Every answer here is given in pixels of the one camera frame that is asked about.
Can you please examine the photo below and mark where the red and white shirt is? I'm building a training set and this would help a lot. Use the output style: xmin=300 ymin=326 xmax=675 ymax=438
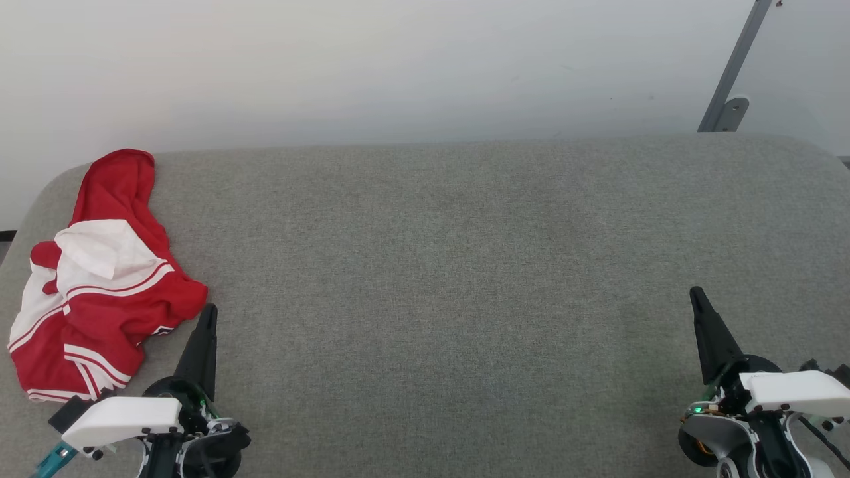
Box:
xmin=7 ymin=149 xmax=209 ymax=404

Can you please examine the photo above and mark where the grey fabric sofa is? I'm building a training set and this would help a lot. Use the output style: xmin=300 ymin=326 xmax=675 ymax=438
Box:
xmin=0 ymin=133 xmax=850 ymax=478

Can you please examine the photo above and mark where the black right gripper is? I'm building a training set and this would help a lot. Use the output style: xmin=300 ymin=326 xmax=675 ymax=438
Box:
xmin=689 ymin=286 xmax=784 ymax=416

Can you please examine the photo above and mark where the teal cable connector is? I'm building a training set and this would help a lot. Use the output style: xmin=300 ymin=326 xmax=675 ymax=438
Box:
xmin=29 ymin=441 xmax=79 ymax=478

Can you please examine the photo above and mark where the grey metal post with bracket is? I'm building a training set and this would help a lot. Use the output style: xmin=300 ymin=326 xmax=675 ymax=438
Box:
xmin=697 ymin=0 xmax=775 ymax=133

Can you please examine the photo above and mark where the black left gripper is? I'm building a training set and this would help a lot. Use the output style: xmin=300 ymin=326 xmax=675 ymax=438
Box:
xmin=142 ymin=303 xmax=225 ymax=434

